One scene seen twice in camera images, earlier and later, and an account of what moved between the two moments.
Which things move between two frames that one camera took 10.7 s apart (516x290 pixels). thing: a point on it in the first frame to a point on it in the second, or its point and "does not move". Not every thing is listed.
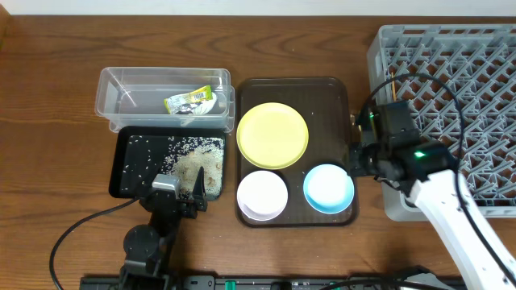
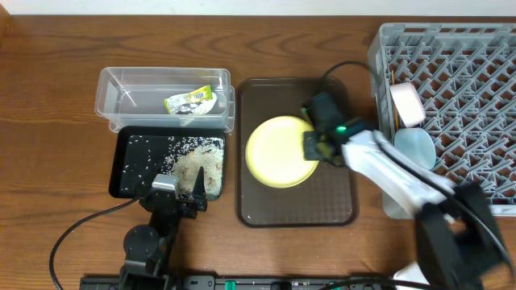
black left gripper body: x=177 y=205 does not move
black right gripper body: x=369 y=161 to x=314 y=150
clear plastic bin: x=135 y=97 does not move
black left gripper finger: x=199 y=192 does not move
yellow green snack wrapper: x=174 y=102 does not move
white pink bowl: x=262 y=196 to x=408 y=103
